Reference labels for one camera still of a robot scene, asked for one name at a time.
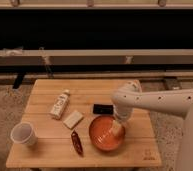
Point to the beige rectangular block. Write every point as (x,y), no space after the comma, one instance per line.
(73,119)

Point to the black rectangular object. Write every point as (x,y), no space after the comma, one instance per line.
(102,109)

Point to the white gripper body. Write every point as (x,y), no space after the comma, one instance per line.
(117,128)

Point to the white small bottle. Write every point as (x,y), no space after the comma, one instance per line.
(60,105)

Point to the wooden table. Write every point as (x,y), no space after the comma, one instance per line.
(54,148)

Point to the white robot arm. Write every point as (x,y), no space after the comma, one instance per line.
(175,102)

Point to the red chili pepper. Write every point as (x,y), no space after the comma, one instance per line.
(77,143)

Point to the orange ceramic bowl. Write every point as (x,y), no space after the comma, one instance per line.
(101,136)

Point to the white plastic cup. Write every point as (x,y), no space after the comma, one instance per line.
(23,133)

